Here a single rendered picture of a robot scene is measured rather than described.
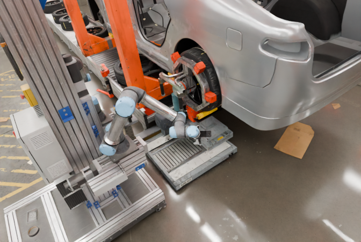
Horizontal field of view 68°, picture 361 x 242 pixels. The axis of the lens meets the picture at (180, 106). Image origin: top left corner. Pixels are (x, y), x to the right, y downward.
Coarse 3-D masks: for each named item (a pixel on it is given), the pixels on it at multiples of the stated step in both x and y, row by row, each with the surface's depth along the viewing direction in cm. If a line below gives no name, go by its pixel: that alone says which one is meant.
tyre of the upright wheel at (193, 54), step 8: (192, 48) 265; (184, 56) 267; (192, 56) 254; (200, 56) 249; (208, 64) 245; (208, 72) 244; (208, 80) 248; (216, 80) 246; (216, 88) 247; (216, 96) 251; (216, 104) 261
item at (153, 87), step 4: (144, 76) 301; (148, 80) 296; (152, 80) 298; (156, 80) 307; (172, 80) 315; (148, 84) 298; (152, 84) 301; (156, 84) 304; (164, 84) 310; (168, 84) 311; (148, 88) 300; (152, 88) 303; (156, 88) 305; (164, 88) 310; (168, 88) 314; (148, 92) 300; (152, 92) 303; (156, 92) 306; (160, 92) 310; (164, 92) 313; (168, 92) 316; (172, 92) 320; (152, 96) 305; (156, 96) 309; (160, 96) 312; (164, 96) 316
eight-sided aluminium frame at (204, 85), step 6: (180, 60) 259; (186, 60) 258; (174, 66) 276; (192, 66) 246; (174, 72) 283; (174, 78) 289; (198, 78) 246; (204, 78) 247; (204, 84) 245; (204, 90) 247; (186, 96) 292; (204, 96) 250; (186, 102) 288; (192, 102) 286; (204, 102) 255; (192, 108) 282; (198, 108) 271
